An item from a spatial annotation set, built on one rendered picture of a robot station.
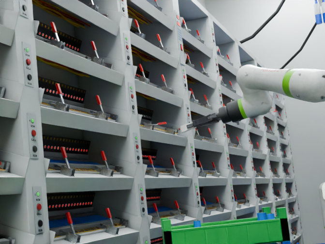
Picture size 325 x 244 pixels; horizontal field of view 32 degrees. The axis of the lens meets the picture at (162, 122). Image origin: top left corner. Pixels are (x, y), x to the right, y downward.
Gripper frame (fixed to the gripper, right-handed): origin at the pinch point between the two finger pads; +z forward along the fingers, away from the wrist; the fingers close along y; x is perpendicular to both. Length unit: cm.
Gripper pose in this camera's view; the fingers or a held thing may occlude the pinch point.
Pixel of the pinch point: (187, 127)
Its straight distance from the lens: 261.6
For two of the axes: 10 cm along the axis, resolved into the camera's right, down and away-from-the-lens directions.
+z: -9.0, 3.1, 3.1
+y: 3.6, 0.9, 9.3
